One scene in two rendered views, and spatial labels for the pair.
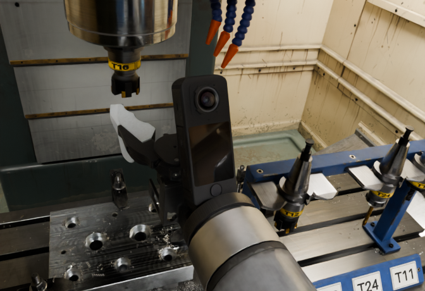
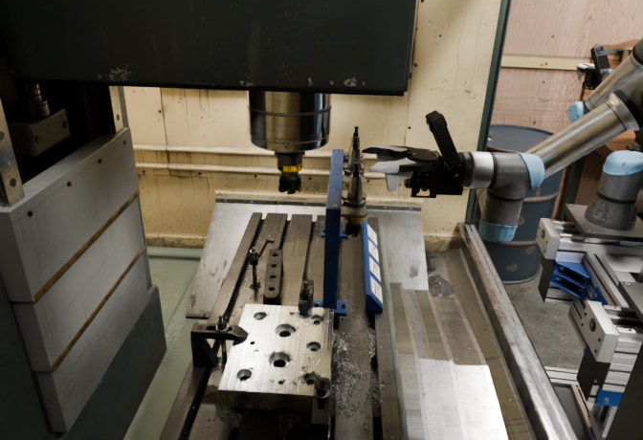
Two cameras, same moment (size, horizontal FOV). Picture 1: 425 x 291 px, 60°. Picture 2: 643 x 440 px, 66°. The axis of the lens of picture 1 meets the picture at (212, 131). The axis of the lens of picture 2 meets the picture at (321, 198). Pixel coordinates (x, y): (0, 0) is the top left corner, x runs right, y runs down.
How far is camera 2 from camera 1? 0.96 m
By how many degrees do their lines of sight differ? 56
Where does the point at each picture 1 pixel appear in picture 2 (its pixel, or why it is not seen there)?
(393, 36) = (208, 105)
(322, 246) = not seen: hidden behind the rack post
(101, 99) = (99, 289)
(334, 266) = (346, 262)
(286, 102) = not seen: hidden behind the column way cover
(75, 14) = (310, 133)
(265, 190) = (350, 210)
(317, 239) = (321, 260)
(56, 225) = (242, 385)
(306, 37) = not seen: hidden behind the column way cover
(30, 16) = (41, 221)
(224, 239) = (484, 158)
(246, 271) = (499, 158)
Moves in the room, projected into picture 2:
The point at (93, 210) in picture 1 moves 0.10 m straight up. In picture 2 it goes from (237, 357) to (235, 320)
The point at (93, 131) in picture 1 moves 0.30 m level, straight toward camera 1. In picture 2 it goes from (99, 339) to (228, 347)
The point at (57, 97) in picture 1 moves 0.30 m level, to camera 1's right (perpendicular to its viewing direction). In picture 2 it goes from (71, 315) to (172, 248)
